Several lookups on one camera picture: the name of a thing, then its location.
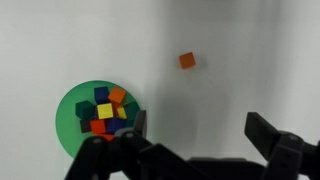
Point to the red block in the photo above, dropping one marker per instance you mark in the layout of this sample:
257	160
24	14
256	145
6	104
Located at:
98	127

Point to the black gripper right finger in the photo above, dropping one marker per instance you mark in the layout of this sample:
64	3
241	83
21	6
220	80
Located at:
286	150

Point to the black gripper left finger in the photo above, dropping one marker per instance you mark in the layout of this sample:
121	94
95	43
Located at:
110	156

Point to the small yellow block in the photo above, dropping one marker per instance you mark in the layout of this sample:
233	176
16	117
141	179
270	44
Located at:
122	113

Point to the dark brown block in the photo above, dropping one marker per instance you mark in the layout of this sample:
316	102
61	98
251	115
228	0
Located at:
85	126

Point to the green plastic bowl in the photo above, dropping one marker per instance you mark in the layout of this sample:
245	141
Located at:
66	116

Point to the small orange block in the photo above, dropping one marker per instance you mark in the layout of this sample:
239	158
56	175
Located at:
187	60
117	95

